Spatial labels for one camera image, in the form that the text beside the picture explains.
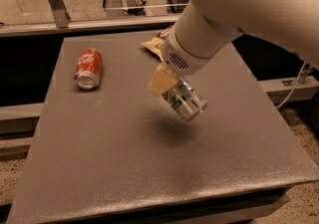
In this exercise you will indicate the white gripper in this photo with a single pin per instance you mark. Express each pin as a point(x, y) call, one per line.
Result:
point(183, 59)

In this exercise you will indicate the white green 7up can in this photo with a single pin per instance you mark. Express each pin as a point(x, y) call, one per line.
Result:
point(185, 100)

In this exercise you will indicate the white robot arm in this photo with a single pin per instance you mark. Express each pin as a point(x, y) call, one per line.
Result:
point(290, 24)

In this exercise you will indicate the brown chip bag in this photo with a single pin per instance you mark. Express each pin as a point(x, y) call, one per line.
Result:
point(156, 43)

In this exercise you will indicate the red cola can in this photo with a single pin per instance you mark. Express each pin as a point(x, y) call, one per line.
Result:
point(89, 69)

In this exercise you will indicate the grey metal rail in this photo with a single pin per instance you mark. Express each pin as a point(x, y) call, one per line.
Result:
point(88, 25)

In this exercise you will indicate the left grey metal bracket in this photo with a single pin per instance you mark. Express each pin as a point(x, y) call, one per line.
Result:
point(60, 13)

